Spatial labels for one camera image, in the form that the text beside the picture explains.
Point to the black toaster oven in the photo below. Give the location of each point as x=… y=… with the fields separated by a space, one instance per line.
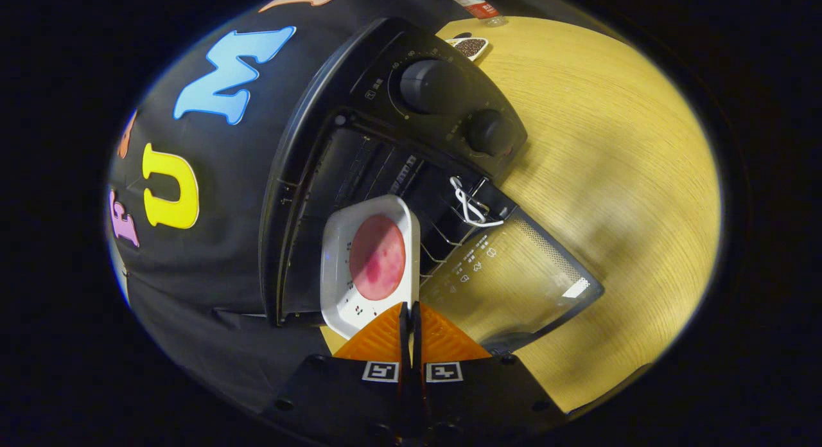
x=359 y=158

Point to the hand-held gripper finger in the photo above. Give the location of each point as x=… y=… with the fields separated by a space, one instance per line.
x=416 y=344
x=404 y=344

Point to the round pink ham slice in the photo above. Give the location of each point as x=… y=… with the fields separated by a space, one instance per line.
x=377 y=257

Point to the clear bottle with red label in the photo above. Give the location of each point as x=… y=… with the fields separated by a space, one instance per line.
x=481 y=9

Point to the white square plate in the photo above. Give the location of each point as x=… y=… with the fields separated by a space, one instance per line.
x=337 y=267

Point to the white divided bean tray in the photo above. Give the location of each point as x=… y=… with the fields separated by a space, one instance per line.
x=472 y=47

